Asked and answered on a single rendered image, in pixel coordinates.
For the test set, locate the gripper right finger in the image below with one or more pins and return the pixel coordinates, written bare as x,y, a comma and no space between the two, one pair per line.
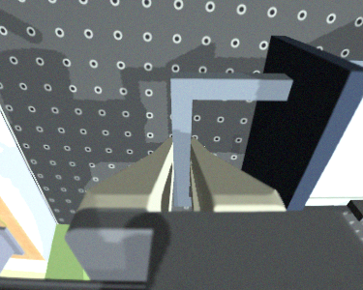
225,187

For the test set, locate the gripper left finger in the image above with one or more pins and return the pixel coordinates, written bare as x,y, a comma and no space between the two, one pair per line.
137,186

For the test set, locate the white sheet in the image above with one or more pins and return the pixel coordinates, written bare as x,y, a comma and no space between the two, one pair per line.
343,176

